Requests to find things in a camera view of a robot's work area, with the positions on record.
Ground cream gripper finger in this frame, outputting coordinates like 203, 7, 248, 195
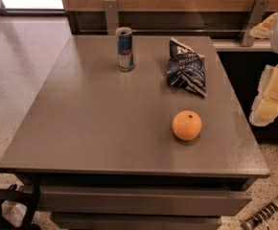
249, 12, 277, 39
249, 64, 278, 127

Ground blue potato chip bag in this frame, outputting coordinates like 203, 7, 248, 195
167, 37, 207, 97

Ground orange fruit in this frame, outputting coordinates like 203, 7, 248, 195
172, 110, 202, 141

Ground striped black white tool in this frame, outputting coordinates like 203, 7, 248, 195
241, 196, 278, 230

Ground grey table with drawers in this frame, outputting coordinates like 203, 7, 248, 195
0, 36, 269, 230

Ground blue silver energy drink can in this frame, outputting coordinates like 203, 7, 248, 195
116, 27, 134, 72

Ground right metal wall bracket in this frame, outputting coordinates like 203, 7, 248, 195
239, 0, 270, 47

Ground metal wall bracket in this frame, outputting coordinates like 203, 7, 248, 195
239, 0, 270, 47
104, 0, 119, 35

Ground left metal wall bracket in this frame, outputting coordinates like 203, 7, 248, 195
104, 0, 119, 35

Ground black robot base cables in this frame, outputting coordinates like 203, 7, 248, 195
0, 143, 41, 230

